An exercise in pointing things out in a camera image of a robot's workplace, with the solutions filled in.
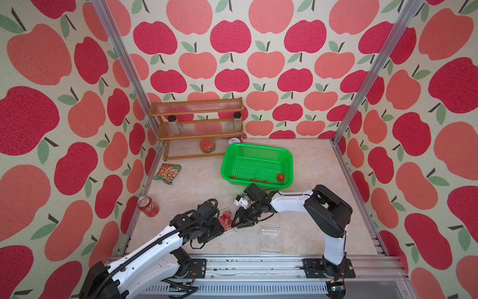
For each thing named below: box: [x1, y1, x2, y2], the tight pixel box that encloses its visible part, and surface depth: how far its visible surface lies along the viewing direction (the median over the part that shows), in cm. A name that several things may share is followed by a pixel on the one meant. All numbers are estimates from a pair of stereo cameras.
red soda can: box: [136, 195, 160, 218], surface depth 84 cm
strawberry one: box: [220, 210, 231, 222], surface depth 88 cm
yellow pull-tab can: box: [228, 137, 241, 146], surface depth 114 cm
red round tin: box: [199, 137, 216, 154], surface depth 116 cm
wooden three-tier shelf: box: [149, 97, 244, 162], surface depth 114 cm
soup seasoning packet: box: [153, 163, 182, 185], surface depth 106 cm
